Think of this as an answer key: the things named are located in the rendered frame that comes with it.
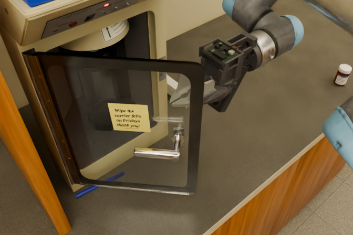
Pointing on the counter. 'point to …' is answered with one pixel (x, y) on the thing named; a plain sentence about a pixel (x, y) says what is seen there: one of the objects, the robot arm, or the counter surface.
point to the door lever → (174, 155)
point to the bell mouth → (99, 38)
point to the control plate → (64, 21)
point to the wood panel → (29, 159)
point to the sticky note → (130, 117)
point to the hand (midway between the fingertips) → (176, 102)
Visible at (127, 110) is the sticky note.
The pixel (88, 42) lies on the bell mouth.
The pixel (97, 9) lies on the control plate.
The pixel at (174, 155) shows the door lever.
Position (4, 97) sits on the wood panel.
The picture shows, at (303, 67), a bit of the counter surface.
